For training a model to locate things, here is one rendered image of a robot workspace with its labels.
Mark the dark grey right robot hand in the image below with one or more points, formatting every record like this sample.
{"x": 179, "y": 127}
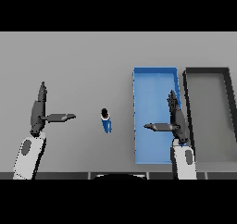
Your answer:
{"x": 179, "y": 122}

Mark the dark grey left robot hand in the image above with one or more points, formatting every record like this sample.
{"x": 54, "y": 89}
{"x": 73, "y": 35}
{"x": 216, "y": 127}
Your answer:
{"x": 37, "y": 113}

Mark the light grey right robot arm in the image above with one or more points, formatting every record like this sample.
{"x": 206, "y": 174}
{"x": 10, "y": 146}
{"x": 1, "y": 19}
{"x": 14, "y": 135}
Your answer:
{"x": 184, "y": 161}

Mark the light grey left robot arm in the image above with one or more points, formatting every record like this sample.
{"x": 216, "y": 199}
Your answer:
{"x": 28, "y": 156}

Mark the blue bin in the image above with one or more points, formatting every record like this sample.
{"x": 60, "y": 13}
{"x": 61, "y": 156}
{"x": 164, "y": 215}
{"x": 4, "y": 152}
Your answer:
{"x": 154, "y": 116}

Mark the dark grey bin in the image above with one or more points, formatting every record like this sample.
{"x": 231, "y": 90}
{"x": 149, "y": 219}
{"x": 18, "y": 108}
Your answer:
{"x": 211, "y": 116}

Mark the blue pipe with dark end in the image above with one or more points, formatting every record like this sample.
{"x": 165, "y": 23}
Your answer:
{"x": 106, "y": 122}

